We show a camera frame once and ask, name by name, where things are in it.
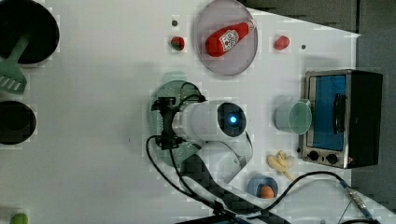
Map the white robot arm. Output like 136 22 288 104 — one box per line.
150 94 290 224

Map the light green toy vegetable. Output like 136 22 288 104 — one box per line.
9 213 29 224

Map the red toy strawberry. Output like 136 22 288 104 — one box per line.
274 35 290 50

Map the large black cup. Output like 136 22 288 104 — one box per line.
0 0 61 67

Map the mint green strainer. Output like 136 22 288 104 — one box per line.
148 73 205 167

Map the orange toy fruit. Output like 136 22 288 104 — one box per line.
260 186 275 199

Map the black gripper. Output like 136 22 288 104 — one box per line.
150 97 183 150

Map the blue bowl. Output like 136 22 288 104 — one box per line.
247 175 278 199

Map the green spatula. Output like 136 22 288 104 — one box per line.
0 35 30 95

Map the grey round plate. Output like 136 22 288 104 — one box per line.
194 0 258 76

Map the mint green cup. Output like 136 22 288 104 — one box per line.
275 99 312 135

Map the red ketchup bottle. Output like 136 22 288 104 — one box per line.
205 20 256 57

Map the peeled toy banana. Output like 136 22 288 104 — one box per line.
267 150 295 181

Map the black toaster oven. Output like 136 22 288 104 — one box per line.
302 69 383 169

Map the small red toy tomato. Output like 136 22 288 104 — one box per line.
171 36 185 51

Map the small black cup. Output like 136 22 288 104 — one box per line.
0 101 36 145

